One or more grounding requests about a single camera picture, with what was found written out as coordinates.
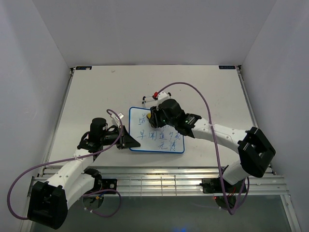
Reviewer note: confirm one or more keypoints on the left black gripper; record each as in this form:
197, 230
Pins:
126, 140

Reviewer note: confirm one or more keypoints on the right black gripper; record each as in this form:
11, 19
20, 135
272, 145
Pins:
154, 120

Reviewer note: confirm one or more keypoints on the blue framed whiteboard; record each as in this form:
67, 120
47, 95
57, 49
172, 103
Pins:
155, 140

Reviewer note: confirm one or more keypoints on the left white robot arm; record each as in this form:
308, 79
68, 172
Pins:
51, 200

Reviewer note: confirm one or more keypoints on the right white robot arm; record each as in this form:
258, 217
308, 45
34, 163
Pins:
254, 149

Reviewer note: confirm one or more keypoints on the right blue table label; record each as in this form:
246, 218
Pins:
226, 67

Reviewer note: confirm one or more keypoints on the blue table label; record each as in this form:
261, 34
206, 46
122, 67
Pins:
226, 67
83, 68

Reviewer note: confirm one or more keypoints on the left blue table label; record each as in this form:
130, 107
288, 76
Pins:
83, 68

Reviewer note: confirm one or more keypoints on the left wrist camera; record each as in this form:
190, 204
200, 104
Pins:
116, 118

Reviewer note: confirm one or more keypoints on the wire easel stand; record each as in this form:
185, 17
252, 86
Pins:
146, 99

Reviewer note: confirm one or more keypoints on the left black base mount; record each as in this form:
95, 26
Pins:
109, 185

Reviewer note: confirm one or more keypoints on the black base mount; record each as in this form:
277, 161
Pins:
109, 185
211, 185

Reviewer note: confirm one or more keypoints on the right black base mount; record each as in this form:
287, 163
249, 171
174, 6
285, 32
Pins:
211, 185

